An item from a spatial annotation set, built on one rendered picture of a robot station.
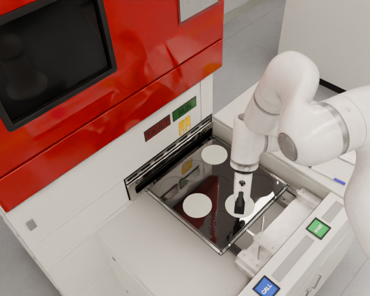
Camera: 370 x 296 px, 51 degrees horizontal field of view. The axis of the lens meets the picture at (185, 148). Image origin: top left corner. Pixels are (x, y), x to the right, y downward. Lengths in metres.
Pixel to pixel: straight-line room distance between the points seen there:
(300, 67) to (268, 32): 3.17
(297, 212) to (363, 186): 0.69
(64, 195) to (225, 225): 0.52
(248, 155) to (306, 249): 0.33
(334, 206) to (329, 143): 0.70
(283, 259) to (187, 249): 0.34
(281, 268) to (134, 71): 0.69
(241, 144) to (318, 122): 0.47
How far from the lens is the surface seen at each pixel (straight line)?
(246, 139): 1.08
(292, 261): 1.20
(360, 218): 0.72
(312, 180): 1.38
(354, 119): 0.68
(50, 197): 1.18
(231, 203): 1.35
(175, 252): 1.35
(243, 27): 3.96
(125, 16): 0.96
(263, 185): 1.41
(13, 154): 0.95
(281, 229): 1.34
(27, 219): 1.19
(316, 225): 1.27
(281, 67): 0.77
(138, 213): 1.44
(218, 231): 1.29
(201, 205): 1.34
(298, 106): 0.67
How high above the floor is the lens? 2.02
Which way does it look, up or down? 48 degrees down
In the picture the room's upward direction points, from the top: 4 degrees counter-clockwise
